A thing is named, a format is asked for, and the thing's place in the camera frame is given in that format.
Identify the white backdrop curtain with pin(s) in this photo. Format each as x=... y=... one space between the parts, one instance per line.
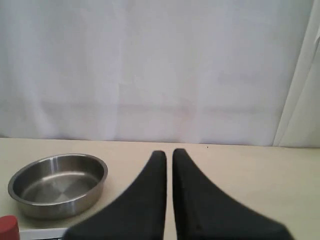
x=241 y=72

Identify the red cylinder game piece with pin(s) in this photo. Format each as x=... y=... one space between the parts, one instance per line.
x=9 y=229

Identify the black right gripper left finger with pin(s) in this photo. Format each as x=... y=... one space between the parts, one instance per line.
x=139 y=213

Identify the round stainless steel bowl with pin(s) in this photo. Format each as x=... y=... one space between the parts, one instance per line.
x=59 y=186

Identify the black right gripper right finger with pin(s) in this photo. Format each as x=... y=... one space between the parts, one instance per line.
x=202 y=211

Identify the printed paper game board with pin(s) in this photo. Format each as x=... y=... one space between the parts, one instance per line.
x=42 y=234

